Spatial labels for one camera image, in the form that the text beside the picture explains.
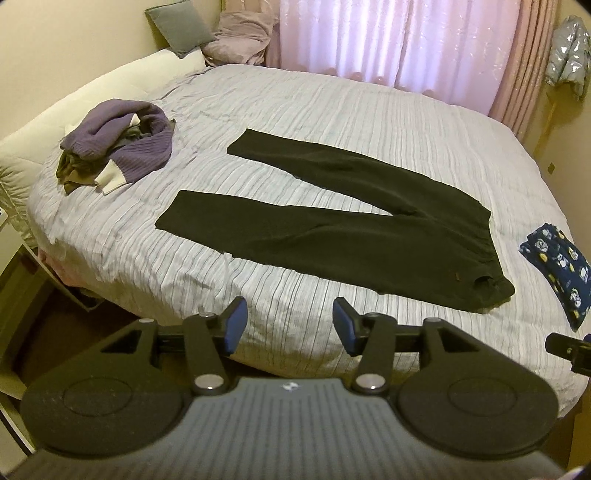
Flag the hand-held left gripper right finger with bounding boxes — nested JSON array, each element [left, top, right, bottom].
[[333, 296, 485, 395]]

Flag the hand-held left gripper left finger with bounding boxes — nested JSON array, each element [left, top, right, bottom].
[[99, 296, 249, 395]]

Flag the black pants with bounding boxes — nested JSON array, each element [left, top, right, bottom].
[[154, 128, 515, 315]]

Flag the navy printed garment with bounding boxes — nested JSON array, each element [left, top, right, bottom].
[[518, 223, 591, 332]]

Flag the purple knit sweater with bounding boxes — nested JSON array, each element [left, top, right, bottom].
[[60, 99, 175, 195]]

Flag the bed with striped bedspread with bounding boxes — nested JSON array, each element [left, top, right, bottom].
[[25, 62, 591, 416]]

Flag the olive green garment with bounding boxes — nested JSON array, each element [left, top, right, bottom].
[[55, 124, 153, 195]]

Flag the wooden coat stand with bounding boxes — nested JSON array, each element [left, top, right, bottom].
[[536, 85, 557, 155]]

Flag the crumpled pink blanket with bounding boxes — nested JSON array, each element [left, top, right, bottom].
[[203, 9, 278, 68]]

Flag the silver puffer jacket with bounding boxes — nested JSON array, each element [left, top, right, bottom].
[[544, 15, 591, 101]]

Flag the sheer pink curtain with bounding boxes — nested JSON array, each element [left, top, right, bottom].
[[277, 0, 525, 116]]

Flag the grey pillow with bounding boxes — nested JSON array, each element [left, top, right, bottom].
[[144, 0, 215, 58]]

